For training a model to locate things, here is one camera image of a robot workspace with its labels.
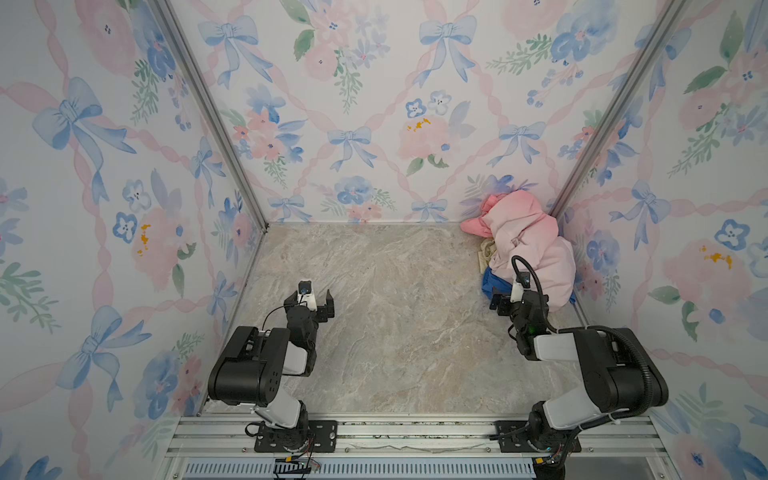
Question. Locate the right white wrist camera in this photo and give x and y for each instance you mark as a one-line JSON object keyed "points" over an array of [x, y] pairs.
{"points": [[521, 284]]}

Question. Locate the left aluminium corner post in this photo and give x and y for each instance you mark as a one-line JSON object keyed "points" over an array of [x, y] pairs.
{"points": [[179, 45]]}

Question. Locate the aluminium corner post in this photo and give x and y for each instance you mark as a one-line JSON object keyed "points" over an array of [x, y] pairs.
{"points": [[179, 45], [657, 38]]}

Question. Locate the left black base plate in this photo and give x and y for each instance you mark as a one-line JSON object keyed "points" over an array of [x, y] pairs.
{"points": [[316, 436]]}

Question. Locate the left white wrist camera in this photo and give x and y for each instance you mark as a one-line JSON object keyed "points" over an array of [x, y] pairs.
{"points": [[306, 287]]}

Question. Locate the right aluminium corner post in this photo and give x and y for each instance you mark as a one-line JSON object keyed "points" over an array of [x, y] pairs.
{"points": [[657, 38]]}

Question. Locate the aluminium mounting rail frame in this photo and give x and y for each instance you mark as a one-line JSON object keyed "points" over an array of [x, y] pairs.
{"points": [[369, 446]]}

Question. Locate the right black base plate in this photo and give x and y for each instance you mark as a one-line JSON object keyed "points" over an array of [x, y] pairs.
{"points": [[520, 437]]}

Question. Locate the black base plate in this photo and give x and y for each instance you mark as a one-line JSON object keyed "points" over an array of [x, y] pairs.
{"points": [[520, 437], [316, 436]]}

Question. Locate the beige cream cloth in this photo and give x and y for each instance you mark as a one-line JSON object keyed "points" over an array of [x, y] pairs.
{"points": [[485, 253]]}

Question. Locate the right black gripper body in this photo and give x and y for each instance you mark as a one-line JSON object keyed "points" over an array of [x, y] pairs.
{"points": [[504, 303]]}

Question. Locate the blue cloth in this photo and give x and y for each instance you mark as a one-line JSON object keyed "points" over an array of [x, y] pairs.
{"points": [[489, 280]]}

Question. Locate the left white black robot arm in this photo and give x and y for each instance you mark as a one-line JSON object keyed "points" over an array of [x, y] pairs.
{"points": [[252, 366]]}

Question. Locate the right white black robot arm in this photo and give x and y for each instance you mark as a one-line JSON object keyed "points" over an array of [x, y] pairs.
{"points": [[618, 380]]}

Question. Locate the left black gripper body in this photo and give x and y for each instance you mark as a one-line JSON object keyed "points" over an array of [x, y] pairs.
{"points": [[323, 308]]}

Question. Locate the pink cloth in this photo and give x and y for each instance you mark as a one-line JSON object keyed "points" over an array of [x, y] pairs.
{"points": [[519, 226]]}

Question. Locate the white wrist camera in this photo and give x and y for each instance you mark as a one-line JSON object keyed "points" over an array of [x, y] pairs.
{"points": [[306, 287], [521, 284]]}

